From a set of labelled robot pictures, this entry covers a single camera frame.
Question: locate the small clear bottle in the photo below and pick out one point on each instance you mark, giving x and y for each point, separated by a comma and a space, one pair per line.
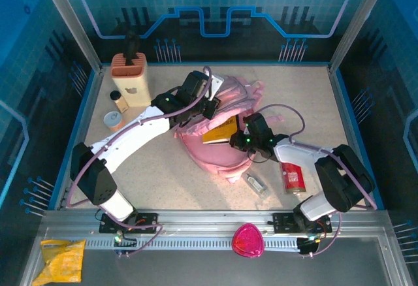
255, 184

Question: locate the small bottle black cap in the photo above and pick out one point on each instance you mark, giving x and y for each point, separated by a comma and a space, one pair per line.
119, 101

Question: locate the aluminium front frame rail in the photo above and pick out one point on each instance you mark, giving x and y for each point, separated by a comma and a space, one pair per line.
209, 217

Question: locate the pink heart-shaped object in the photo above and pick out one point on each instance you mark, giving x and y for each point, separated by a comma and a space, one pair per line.
247, 241

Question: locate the red rectangular box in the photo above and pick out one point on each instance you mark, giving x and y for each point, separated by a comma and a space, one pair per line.
294, 181

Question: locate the beige knife block orange top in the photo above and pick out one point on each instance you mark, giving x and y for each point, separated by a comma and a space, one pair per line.
134, 83

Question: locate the pink student backpack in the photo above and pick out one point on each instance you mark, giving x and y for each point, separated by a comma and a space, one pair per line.
215, 158

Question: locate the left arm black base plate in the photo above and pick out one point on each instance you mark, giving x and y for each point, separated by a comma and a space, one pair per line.
150, 217

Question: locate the orange can white lid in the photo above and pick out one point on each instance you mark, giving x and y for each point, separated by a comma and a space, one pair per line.
112, 120

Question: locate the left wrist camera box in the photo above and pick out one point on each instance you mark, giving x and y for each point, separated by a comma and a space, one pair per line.
216, 85

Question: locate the aluminium frame post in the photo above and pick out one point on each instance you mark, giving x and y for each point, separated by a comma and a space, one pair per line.
72, 21
357, 21

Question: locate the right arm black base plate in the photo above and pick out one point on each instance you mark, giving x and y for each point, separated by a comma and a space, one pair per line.
282, 222

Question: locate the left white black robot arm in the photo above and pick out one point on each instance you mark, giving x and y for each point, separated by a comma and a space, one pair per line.
130, 136

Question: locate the yellow paperback book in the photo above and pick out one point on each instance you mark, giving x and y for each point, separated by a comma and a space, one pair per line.
218, 131

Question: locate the yellow plastic bag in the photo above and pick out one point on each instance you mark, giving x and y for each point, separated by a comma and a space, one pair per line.
62, 260

